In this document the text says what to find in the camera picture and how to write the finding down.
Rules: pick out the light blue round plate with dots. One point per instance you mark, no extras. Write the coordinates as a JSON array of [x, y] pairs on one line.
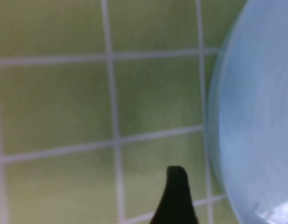
[[247, 120]]

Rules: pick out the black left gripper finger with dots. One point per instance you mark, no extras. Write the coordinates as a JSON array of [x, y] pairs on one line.
[[175, 206]]

